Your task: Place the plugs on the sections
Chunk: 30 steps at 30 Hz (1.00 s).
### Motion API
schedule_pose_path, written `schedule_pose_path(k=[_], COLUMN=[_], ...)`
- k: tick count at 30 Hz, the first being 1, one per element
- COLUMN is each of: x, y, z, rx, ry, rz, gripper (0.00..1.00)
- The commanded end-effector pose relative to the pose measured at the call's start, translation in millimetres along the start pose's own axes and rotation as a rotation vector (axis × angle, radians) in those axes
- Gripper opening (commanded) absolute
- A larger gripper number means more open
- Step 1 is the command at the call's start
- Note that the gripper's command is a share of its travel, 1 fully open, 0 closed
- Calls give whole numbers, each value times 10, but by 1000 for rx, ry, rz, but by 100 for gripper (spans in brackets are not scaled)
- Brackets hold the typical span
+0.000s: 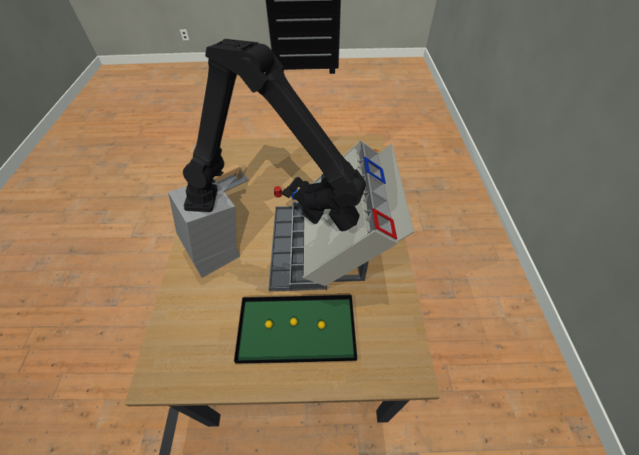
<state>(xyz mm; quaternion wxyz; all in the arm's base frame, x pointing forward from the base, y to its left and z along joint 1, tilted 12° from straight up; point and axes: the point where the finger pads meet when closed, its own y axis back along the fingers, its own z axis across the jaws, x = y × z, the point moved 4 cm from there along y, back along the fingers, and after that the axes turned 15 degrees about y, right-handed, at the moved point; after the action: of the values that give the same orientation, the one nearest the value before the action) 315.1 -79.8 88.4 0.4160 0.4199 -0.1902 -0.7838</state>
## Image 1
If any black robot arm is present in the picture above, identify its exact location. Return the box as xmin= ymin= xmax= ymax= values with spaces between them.
xmin=182 ymin=39 xmax=366 ymax=231

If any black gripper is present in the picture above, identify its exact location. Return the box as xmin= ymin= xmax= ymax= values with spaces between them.
xmin=281 ymin=177 xmax=324 ymax=224

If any red square band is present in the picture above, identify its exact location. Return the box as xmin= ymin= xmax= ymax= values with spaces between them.
xmin=373 ymin=208 xmax=397 ymax=239

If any green tray with black rim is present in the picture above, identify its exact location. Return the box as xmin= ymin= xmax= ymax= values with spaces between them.
xmin=234 ymin=295 xmax=357 ymax=363

